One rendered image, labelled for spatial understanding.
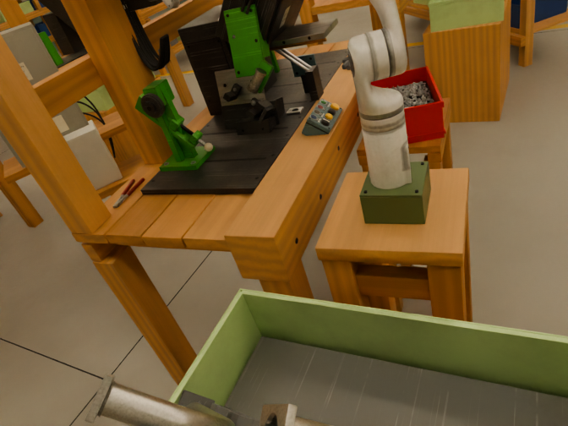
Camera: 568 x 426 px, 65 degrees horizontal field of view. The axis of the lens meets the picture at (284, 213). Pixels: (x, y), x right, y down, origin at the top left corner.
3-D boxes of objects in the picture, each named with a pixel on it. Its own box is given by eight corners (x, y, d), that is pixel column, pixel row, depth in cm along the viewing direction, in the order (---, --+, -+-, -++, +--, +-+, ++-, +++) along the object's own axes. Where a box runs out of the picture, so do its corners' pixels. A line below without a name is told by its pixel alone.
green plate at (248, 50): (276, 70, 152) (265, 3, 145) (265, 73, 145) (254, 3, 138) (247, 75, 157) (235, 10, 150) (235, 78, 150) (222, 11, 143)
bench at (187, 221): (411, 186, 257) (391, 32, 208) (346, 434, 152) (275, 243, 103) (301, 188, 288) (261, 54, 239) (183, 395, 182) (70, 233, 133)
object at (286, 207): (395, 59, 215) (391, 28, 207) (290, 283, 110) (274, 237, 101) (367, 63, 222) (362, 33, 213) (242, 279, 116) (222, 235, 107)
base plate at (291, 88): (352, 51, 200) (352, 47, 199) (257, 193, 123) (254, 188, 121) (270, 64, 219) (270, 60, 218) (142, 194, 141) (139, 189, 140)
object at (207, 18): (278, 80, 190) (254, -4, 171) (249, 112, 169) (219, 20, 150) (242, 85, 198) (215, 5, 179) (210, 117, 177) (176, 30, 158)
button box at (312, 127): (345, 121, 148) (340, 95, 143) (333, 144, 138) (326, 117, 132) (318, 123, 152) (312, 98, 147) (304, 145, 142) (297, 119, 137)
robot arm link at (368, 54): (349, 46, 80) (363, 129, 90) (401, 31, 79) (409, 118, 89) (341, 33, 88) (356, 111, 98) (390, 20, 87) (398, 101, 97)
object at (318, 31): (339, 26, 157) (337, 17, 155) (325, 41, 145) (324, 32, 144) (244, 43, 174) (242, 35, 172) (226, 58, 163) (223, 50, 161)
